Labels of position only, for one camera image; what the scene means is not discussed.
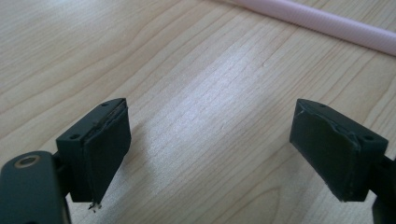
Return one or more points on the pink toothbrush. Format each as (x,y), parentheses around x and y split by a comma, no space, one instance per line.
(336,25)

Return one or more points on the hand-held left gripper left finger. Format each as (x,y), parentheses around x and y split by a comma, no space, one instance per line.
(102,155)

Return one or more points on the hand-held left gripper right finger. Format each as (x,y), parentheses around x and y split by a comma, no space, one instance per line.
(330,152)

